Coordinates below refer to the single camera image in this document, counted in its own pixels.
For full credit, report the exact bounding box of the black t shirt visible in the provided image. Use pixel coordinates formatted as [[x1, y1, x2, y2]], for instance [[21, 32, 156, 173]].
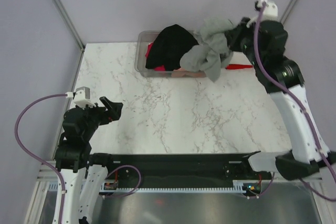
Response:
[[145, 24, 198, 71]]

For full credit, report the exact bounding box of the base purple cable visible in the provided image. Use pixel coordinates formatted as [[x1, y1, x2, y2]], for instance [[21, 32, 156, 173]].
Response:
[[243, 173, 276, 200], [99, 165, 143, 198]]

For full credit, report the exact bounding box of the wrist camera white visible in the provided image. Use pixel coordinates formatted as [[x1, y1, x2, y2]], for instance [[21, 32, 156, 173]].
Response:
[[246, 0, 278, 28], [72, 87, 96, 109]]

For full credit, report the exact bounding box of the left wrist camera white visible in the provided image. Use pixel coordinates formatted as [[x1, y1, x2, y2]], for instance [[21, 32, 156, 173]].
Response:
[[72, 87, 96, 109]]

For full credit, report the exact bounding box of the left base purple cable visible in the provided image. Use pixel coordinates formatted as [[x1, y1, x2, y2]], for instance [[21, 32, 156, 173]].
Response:
[[99, 165, 143, 198]]

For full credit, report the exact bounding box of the peach t shirt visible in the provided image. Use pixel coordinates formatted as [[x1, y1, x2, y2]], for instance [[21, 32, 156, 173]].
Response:
[[171, 68, 206, 78]]

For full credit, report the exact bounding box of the red folded t shirt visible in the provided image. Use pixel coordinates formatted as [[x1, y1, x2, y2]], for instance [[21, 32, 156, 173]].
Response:
[[226, 64, 253, 70]]

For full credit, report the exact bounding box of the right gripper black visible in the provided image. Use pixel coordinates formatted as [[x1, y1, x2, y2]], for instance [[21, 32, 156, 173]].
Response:
[[225, 17, 263, 68]]

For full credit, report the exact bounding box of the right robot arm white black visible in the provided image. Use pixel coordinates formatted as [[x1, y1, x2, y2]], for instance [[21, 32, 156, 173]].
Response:
[[225, 17, 335, 180]]

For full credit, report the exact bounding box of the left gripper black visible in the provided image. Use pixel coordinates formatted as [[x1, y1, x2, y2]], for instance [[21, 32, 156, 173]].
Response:
[[79, 96, 122, 140]]

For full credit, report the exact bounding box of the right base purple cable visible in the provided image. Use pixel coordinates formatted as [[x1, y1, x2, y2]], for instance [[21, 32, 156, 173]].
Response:
[[243, 173, 276, 200]]

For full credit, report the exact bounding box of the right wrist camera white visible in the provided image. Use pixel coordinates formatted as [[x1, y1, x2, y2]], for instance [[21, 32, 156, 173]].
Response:
[[246, 0, 278, 28]]

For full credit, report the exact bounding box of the grey t shirt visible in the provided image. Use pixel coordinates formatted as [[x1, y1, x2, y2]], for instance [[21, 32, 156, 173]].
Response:
[[180, 18, 236, 82]]

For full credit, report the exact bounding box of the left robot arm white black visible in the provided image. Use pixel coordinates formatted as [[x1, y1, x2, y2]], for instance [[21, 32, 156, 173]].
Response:
[[54, 97, 123, 223]]

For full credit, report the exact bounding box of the left aluminium frame post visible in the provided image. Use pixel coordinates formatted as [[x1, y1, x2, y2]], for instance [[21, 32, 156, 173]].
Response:
[[52, 0, 85, 52]]

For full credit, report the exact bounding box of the white slotted cable duct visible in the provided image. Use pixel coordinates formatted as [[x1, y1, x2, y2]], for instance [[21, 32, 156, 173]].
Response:
[[47, 180, 249, 195]]

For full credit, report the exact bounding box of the clear plastic bin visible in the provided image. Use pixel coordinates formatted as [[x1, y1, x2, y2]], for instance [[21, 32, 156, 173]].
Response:
[[134, 30, 211, 78]]

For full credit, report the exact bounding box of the magenta t shirt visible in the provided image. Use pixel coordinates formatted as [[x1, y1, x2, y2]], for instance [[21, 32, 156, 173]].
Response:
[[145, 43, 165, 71]]

